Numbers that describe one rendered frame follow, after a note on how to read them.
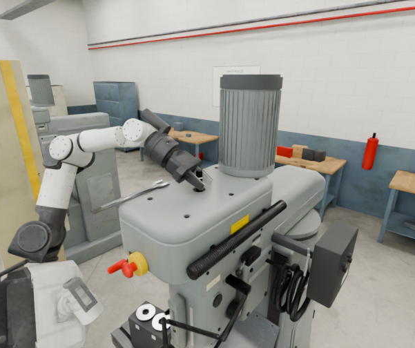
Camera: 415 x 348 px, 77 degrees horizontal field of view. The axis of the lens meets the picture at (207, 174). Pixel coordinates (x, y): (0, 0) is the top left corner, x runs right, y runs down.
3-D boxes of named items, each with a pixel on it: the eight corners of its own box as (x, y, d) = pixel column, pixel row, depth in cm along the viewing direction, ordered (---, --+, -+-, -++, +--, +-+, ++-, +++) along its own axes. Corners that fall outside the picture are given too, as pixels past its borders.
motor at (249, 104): (255, 183, 82) (262, 74, 71) (207, 168, 95) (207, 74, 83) (284, 167, 96) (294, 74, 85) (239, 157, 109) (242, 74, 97)
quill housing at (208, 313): (205, 368, 86) (205, 292, 74) (164, 330, 98) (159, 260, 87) (239, 328, 99) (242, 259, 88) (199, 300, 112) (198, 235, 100)
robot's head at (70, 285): (73, 313, 73) (81, 317, 68) (54, 289, 72) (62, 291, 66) (92, 296, 77) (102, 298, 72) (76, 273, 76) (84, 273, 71)
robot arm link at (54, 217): (27, 203, 77) (14, 250, 75) (59, 208, 79) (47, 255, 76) (42, 204, 88) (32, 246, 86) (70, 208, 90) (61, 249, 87)
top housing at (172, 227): (176, 297, 60) (172, 238, 54) (115, 250, 76) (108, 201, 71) (274, 218, 93) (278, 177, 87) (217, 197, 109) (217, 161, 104)
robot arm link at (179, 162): (194, 177, 85) (167, 155, 88) (208, 155, 80) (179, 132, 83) (172, 191, 75) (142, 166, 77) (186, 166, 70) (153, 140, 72)
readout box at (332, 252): (333, 312, 82) (346, 257, 74) (304, 297, 87) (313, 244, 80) (351, 277, 96) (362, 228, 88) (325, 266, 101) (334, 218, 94)
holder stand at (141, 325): (166, 369, 119) (163, 338, 112) (131, 345, 130) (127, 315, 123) (181, 347, 129) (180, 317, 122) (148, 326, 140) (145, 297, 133)
